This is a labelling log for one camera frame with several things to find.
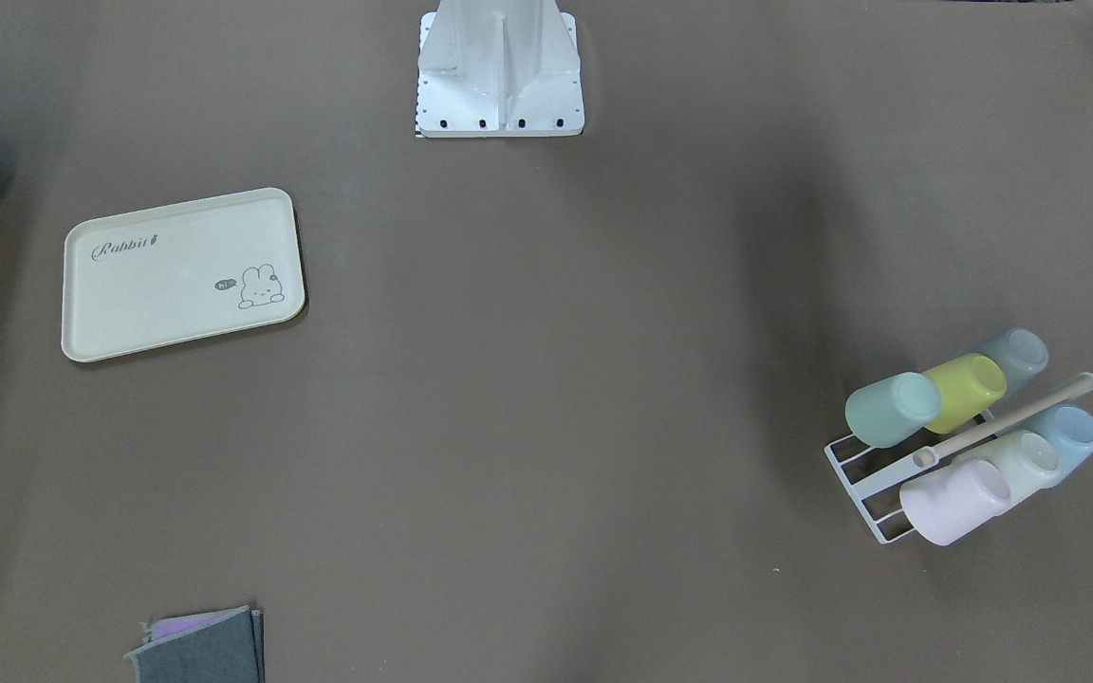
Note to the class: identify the white wire cup rack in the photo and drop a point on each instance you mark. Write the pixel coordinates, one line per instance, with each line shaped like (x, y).
(872, 478)

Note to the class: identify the pink cup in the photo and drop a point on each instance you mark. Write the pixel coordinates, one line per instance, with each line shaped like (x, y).
(944, 505)

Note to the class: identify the cream white cup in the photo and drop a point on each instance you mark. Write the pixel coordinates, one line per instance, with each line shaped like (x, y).
(1027, 461)

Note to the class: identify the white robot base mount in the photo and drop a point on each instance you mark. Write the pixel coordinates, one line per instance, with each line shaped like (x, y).
(499, 69)

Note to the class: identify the light blue cup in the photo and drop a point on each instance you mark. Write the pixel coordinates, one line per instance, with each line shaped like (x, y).
(1069, 429)

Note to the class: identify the grey folded cloth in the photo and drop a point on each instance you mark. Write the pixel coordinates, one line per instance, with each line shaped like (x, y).
(215, 646)

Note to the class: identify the yellow cup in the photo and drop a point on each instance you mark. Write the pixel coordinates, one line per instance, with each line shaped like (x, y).
(967, 386)

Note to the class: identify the cream rabbit tray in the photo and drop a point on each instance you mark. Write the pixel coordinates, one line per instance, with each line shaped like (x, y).
(140, 280)

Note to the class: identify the grey-blue cup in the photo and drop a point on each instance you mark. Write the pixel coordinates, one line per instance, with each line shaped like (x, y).
(1020, 354)

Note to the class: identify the green cup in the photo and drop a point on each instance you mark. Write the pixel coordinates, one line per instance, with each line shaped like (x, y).
(887, 412)

